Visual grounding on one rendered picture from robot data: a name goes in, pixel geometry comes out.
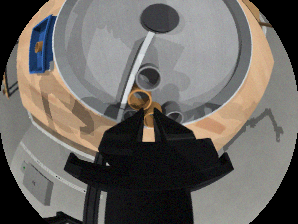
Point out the grey metal ring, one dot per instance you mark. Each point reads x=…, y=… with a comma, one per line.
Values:
x=172, y=107
x=127, y=112
x=148, y=85

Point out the bronze bushing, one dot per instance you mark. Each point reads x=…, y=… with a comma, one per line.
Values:
x=148, y=120
x=39, y=46
x=139, y=103

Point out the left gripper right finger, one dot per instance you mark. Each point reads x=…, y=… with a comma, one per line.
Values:
x=166, y=129

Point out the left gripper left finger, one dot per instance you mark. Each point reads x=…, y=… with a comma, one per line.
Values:
x=130, y=129

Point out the blue open tray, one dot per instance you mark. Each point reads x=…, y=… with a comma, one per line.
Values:
x=41, y=59

